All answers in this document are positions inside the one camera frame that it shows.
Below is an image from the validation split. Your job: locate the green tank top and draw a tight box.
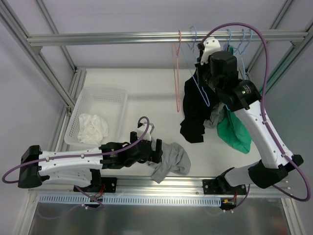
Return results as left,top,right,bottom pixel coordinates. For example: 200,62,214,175
216,45,252,154

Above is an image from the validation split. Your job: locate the dark grey tank top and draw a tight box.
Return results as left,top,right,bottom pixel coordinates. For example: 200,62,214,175
203,103,224,129

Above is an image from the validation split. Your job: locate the aluminium frame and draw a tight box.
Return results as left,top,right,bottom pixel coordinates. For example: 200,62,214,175
0,0,313,235

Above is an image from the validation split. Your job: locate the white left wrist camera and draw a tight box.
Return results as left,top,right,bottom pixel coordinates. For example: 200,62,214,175
137,122,155,141

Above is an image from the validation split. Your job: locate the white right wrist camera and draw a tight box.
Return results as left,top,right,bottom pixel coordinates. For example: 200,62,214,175
195,37,221,68

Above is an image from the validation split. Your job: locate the black tank top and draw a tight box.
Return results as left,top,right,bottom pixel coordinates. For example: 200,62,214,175
180,70,218,143

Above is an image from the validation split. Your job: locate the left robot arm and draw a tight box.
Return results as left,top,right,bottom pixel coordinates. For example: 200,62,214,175
18,131,163,192

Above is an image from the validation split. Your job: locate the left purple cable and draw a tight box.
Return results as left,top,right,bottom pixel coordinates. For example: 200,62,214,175
1,117,151,184

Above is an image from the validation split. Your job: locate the pink wire hanger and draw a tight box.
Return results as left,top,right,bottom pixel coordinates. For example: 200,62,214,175
171,30,181,113

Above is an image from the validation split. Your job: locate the aluminium hanging rail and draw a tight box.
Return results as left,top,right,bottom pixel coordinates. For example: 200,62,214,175
27,29,309,47

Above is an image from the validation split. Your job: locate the white tank top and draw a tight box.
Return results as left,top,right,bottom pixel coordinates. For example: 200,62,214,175
77,114,109,144

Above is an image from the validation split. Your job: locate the white plastic basket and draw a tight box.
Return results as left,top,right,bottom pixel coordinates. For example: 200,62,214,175
64,87,128,148

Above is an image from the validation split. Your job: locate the blue hanger of green top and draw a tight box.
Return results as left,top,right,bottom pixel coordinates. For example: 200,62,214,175
234,29,246,80

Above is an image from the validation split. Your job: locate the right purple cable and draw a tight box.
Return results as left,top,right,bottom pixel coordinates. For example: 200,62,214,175
200,22,309,202

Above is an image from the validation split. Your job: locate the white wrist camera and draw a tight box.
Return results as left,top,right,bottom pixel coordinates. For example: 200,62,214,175
137,122,155,141
195,37,221,68

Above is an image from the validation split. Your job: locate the purple cable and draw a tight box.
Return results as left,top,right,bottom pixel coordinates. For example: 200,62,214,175
1,117,151,184
200,22,309,202

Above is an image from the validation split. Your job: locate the blue hanger of grey top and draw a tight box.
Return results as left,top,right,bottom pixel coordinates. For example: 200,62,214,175
187,25,210,107

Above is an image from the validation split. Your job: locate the empty blue hanger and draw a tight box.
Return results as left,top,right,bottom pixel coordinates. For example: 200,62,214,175
241,28,254,59

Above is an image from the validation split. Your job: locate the white slotted cable duct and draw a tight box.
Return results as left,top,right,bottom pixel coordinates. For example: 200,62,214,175
39,194,222,207

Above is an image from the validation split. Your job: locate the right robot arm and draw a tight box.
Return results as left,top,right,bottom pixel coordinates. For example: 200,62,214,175
196,51,304,194

